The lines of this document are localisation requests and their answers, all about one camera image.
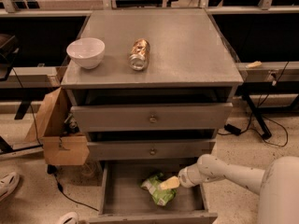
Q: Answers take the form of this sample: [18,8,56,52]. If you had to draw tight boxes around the green rice chip bag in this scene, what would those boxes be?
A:
[140,173,177,206]

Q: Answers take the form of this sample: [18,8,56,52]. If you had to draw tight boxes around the black cable right floor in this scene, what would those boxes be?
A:
[217,63,291,148]

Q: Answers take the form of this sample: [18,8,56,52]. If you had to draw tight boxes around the black power adapter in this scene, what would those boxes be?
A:
[224,124,241,136]

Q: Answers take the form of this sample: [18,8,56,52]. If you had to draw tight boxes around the white ceramic bowl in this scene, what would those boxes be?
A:
[66,37,106,69]

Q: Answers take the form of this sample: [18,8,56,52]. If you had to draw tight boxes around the top grey drawer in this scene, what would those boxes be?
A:
[71,103,233,133]

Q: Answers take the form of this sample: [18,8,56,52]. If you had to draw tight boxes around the black floor cable left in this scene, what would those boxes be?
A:
[46,164,100,213]

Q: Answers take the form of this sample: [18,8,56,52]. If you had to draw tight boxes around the bottom open grey drawer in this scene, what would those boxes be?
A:
[89,158,218,224]

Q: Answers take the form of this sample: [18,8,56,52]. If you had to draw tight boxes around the white shoe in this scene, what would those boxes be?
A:
[0,172,20,202]
[55,212,78,224]

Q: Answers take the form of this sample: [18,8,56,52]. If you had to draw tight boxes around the black table leg right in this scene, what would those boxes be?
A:
[243,92,272,139]

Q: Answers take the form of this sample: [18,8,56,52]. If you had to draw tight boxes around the grey drawer cabinet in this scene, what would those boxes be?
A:
[60,8,244,170]

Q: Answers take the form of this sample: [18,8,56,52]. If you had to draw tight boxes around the gold drink can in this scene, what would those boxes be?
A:
[129,39,150,71]

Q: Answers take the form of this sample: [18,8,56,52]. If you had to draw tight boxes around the yellow foam scrap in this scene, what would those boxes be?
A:
[246,61,262,69]

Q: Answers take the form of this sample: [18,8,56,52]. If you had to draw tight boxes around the white shoe left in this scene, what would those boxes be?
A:
[0,172,20,202]

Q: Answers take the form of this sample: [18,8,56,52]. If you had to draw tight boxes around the white shoe bottom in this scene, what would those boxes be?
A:
[55,212,78,224]

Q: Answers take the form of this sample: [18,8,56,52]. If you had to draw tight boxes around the brown cardboard box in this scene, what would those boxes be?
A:
[24,88,90,165]

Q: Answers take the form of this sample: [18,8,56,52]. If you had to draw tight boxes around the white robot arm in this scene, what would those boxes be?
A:
[159,154,299,224]

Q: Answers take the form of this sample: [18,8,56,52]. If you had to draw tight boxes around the middle grey drawer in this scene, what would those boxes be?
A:
[88,139,216,161]

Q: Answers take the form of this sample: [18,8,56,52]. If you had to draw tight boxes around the white gripper wrist block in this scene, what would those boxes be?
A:
[158,164,203,190]

